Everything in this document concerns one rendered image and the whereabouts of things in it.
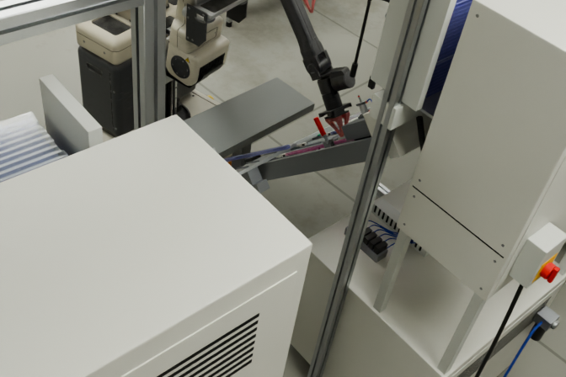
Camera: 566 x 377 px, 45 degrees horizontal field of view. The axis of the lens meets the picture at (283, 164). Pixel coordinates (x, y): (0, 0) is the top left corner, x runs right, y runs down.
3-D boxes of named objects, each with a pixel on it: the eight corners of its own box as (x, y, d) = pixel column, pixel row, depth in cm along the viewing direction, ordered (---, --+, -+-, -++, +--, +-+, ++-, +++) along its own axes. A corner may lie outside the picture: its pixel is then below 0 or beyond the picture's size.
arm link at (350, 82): (320, 55, 231) (305, 66, 225) (346, 47, 223) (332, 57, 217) (333, 87, 234) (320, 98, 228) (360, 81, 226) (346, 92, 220)
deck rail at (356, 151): (253, 183, 248) (246, 167, 247) (257, 181, 249) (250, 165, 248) (383, 158, 188) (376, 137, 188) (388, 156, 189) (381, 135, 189)
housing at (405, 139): (380, 161, 193) (362, 114, 191) (485, 104, 219) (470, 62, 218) (399, 156, 186) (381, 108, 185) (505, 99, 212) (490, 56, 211)
